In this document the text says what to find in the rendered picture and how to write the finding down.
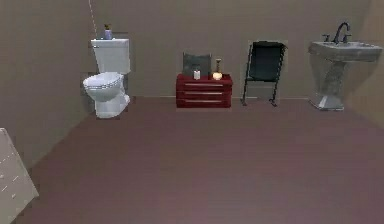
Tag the black sink faucet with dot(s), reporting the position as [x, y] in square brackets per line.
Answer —
[340, 33]

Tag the white toilet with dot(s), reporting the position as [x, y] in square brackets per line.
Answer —
[108, 66]

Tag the brown and cream plunger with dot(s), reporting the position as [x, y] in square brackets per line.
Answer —
[217, 74]

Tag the red chest of drawers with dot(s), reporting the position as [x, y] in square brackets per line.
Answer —
[203, 91]

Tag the pale beige cabinet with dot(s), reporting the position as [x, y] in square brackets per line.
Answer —
[13, 180]

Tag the grey pedestal sink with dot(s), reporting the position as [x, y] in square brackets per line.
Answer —
[330, 70]

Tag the purple soap bottle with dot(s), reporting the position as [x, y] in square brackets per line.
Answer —
[107, 33]

